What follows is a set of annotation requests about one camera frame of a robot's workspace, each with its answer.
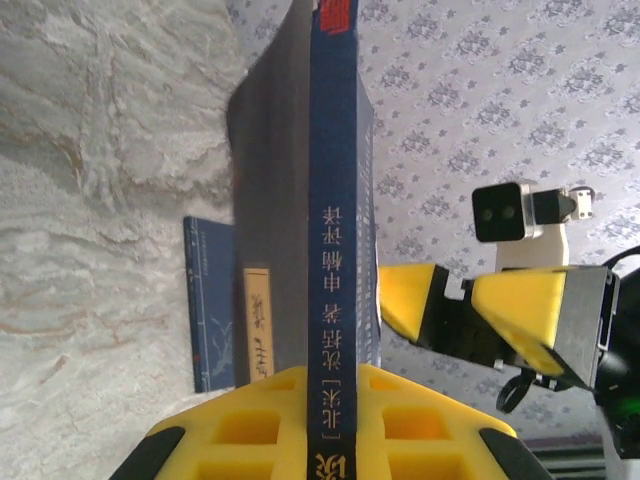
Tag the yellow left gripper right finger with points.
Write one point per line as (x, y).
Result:
(415, 435)

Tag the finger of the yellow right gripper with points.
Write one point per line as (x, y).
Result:
(520, 310)
(410, 300)

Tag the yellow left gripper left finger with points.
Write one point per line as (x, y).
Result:
(240, 430)

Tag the dark blue book with QR codes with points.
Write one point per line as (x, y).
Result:
(332, 200)

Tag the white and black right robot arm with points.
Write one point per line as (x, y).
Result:
(625, 465)

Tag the dark blue book with yellow label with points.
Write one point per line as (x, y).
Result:
(210, 300)

